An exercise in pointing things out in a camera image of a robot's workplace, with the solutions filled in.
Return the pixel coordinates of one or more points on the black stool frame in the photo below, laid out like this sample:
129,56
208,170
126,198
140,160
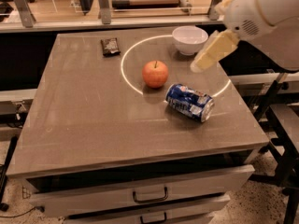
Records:
284,147

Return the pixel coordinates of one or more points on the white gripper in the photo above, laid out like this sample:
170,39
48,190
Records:
243,20

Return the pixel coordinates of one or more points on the metal railing with posts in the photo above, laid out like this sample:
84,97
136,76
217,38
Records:
19,16

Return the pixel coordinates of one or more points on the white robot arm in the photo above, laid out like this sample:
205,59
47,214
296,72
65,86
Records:
282,43

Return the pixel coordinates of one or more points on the blue crushed pepsi can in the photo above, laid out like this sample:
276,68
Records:
189,102

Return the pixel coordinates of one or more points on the white bowl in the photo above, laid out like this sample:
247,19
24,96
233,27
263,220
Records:
189,40

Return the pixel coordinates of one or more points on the lower drawer with black handle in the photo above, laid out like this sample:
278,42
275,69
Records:
191,211

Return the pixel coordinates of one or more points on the black snack packet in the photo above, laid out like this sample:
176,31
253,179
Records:
110,47

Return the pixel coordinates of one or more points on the upper drawer with black handle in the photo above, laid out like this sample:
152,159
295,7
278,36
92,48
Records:
147,191

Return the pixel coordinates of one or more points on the red orange apple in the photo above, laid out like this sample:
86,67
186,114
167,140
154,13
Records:
155,74

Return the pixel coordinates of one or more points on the drawer with black handle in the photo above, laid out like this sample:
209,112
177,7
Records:
191,211
147,191

